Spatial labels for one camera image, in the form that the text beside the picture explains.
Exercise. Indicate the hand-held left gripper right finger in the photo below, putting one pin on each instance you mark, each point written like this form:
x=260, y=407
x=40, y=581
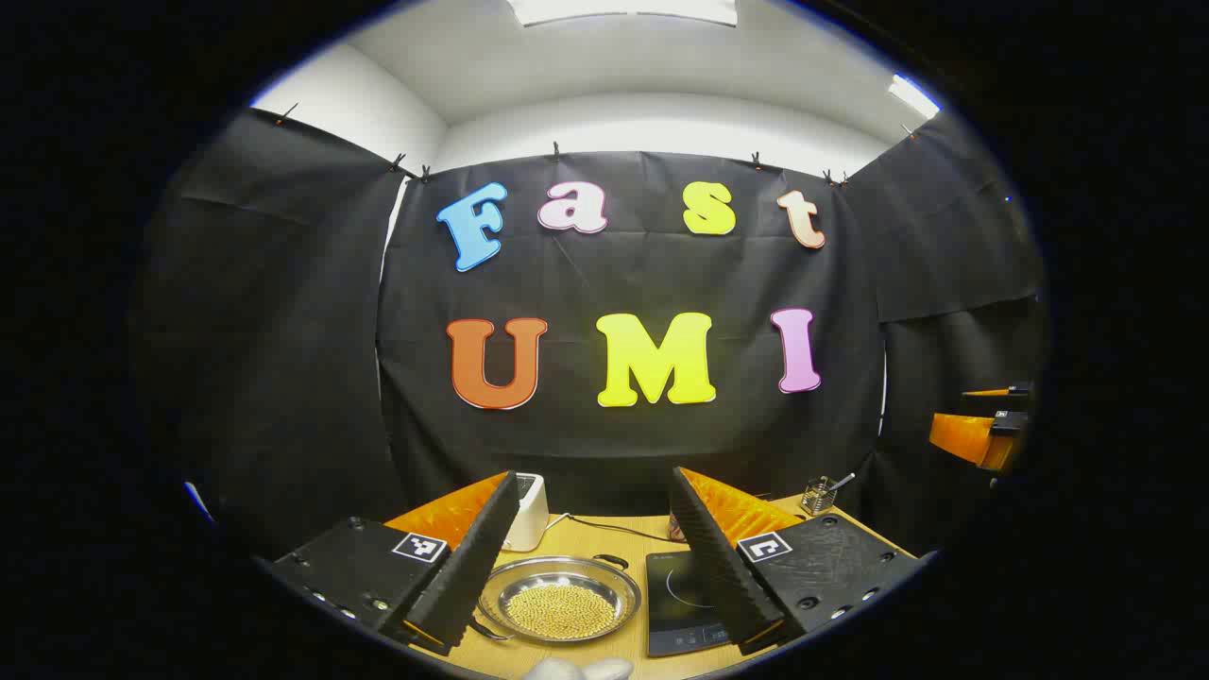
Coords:
x=718, y=567

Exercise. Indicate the black induction cooktop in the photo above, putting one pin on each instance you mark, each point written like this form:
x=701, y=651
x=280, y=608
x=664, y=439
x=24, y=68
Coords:
x=675, y=604

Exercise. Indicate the large ceiling light panel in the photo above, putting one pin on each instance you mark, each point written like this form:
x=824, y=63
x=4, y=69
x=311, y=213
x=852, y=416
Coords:
x=623, y=9

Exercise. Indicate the stainless steel pot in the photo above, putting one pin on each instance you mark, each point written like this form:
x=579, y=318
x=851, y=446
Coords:
x=529, y=574

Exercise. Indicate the small ceiling light panel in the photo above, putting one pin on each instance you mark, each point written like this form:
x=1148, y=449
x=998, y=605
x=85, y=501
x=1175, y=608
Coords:
x=912, y=95

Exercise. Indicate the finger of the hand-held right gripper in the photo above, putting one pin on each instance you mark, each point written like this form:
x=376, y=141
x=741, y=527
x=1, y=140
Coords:
x=959, y=436
x=1015, y=389

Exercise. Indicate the pile of soybeans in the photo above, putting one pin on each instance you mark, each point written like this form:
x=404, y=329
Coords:
x=559, y=610

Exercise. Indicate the white toaster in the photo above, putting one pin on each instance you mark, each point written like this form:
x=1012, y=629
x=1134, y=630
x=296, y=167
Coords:
x=529, y=515

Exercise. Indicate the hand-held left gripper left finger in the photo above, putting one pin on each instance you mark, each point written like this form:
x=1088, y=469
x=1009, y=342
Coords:
x=472, y=567

